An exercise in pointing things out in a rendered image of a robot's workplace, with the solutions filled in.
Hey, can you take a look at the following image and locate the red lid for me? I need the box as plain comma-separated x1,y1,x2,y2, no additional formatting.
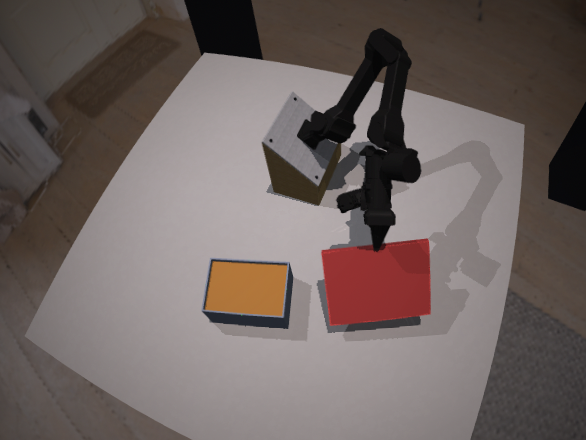
321,239,431,326

